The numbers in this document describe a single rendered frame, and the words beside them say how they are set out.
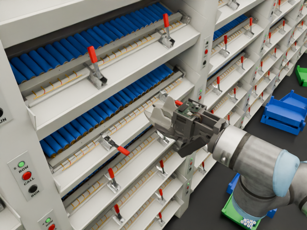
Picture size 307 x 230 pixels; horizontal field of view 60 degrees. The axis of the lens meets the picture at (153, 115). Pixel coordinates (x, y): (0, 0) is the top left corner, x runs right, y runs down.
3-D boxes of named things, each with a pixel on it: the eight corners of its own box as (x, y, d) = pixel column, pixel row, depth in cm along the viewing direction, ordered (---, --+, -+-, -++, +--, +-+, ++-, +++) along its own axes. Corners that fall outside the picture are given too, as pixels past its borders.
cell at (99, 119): (88, 107, 79) (103, 122, 78) (83, 111, 78) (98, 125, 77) (89, 104, 78) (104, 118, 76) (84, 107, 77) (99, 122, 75)
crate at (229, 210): (253, 234, 152) (254, 232, 145) (221, 213, 161) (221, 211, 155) (276, 189, 161) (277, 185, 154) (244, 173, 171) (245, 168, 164)
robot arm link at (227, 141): (241, 151, 66) (224, 176, 60) (223, 142, 68) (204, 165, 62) (251, 125, 60) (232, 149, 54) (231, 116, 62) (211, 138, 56)
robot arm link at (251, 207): (281, 215, 67) (299, 189, 59) (240, 228, 65) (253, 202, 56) (260, 184, 74) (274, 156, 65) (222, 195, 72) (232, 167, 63)
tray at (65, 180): (190, 92, 103) (200, 75, 96) (58, 200, 66) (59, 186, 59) (152, 60, 107) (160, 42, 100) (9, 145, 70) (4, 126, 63)
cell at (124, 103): (109, 95, 84) (123, 108, 83) (110, 91, 83) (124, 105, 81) (113, 92, 85) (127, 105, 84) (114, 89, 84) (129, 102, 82)
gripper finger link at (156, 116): (145, 96, 69) (177, 109, 65) (144, 114, 73) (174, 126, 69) (138, 103, 67) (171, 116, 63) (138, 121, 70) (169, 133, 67)
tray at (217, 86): (251, 68, 158) (265, 50, 147) (197, 120, 121) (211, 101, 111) (224, 48, 162) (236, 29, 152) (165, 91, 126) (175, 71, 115)
